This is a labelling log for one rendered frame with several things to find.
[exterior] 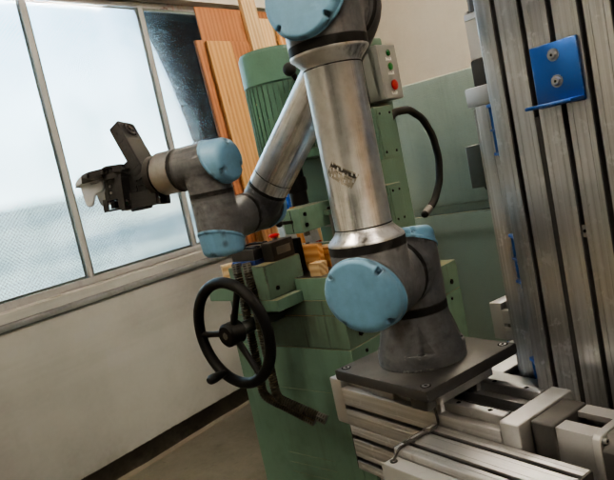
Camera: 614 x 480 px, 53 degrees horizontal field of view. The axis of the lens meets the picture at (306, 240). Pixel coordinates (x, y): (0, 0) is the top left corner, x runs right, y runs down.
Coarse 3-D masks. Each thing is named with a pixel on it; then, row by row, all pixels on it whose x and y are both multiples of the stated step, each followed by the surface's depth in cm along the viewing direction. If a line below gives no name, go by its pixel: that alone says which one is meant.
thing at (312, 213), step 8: (296, 208) 174; (304, 208) 173; (312, 208) 175; (320, 208) 178; (288, 216) 174; (296, 216) 172; (304, 216) 172; (312, 216) 175; (320, 216) 177; (328, 216) 180; (288, 224) 175; (296, 224) 173; (304, 224) 172; (312, 224) 175; (320, 224) 177; (328, 224) 180; (288, 232) 175; (296, 232) 174; (304, 232) 177
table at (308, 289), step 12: (300, 276) 163; (324, 276) 156; (300, 288) 161; (312, 288) 158; (324, 288) 155; (216, 300) 186; (228, 300) 182; (264, 300) 157; (276, 300) 154; (288, 300) 157; (300, 300) 160; (312, 300) 159
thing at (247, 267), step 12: (240, 264) 161; (240, 276) 160; (252, 276) 157; (252, 288) 157; (240, 300) 160; (252, 336) 160; (252, 348) 160; (264, 348) 157; (264, 384) 161; (276, 384) 158; (264, 396) 160; (276, 396) 157; (288, 408) 156; (300, 408) 155; (312, 420) 155; (324, 420) 152
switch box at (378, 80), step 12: (372, 48) 181; (384, 48) 183; (372, 60) 182; (384, 60) 182; (396, 60) 187; (372, 72) 183; (384, 72) 182; (396, 72) 187; (372, 84) 184; (384, 84) 182; (372, 96) 185; (384, 96) 182; (396, 96) 186
